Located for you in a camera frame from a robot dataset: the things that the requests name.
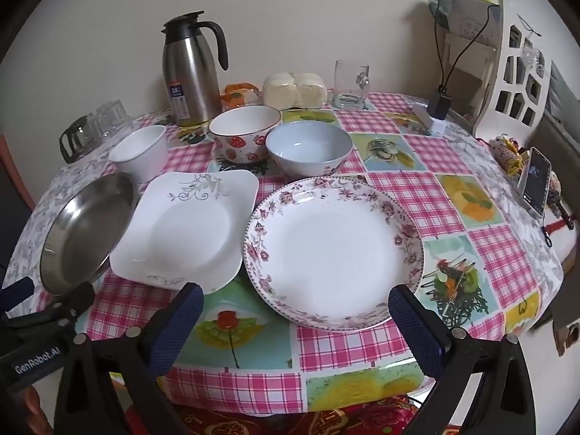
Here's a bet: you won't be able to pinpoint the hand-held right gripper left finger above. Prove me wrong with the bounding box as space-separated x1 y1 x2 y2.
53 282 206 435

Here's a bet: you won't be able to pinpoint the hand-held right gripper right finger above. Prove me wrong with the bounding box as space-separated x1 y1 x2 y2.
387 285 538 435

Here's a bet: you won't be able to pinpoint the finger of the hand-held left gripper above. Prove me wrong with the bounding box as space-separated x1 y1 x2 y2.
42 282 96 327
0 276 34 311

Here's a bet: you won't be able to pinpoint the stainless steel pan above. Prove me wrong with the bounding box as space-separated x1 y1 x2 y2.
38 172 141 297

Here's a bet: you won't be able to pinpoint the white square plate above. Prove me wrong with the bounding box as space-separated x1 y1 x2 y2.
109 169 260 295

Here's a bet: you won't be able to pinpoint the pink floral round plate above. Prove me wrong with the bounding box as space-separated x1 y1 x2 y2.
243 176 425 331

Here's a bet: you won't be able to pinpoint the strawberry print bowl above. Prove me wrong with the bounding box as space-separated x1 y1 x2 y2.
208 105 282 164

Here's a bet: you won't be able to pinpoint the light blue bowl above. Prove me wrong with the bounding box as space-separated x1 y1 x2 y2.
265 121 354 178

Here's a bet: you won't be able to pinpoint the person's left hand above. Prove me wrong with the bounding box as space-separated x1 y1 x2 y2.
24 386 55 435

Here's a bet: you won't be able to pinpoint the grey floral tablecloth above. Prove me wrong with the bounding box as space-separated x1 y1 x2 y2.
9 113 565 327

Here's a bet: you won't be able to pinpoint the dark chair with orange edge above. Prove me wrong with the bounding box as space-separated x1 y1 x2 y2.
0 133 37 273

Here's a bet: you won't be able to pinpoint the red floral cloth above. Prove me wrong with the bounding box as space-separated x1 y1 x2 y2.
122 394 458 435

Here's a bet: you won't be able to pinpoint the glass coffee pot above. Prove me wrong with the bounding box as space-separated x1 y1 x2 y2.
59 115 103 165

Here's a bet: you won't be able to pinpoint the white square bowl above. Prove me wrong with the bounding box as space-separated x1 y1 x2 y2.
108 124 169 184

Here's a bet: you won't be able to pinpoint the pink checked tablecloth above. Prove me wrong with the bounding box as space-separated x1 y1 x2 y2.
36 91 542 415

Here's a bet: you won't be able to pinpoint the smartphone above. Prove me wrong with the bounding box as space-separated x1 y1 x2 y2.
519 146 554 216

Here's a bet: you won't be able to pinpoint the colourful candy packets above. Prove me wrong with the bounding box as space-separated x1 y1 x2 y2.
492 133 531 175

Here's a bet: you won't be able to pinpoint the black charger box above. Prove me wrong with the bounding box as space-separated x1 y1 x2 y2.
428 91 451 121

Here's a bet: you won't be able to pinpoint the orange snack packet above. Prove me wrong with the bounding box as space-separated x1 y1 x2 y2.
220 82 264 112

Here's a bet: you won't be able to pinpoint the stainless steel thermos jug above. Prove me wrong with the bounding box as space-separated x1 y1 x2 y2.
162 10 228 128

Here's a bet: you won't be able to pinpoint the clear glass mug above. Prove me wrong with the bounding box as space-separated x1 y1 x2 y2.
332 59 372 110

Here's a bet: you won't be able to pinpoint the white wooden chair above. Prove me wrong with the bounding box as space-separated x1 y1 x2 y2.
442 32 497 116

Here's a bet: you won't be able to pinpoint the bag of steamed buns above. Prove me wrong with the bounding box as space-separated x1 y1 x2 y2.
263 71 328 110

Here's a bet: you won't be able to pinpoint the dark trinket with red strap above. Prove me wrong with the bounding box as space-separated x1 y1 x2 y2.
541 177 578 248

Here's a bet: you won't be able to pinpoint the black cable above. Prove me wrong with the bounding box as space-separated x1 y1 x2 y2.
432 0 497 96

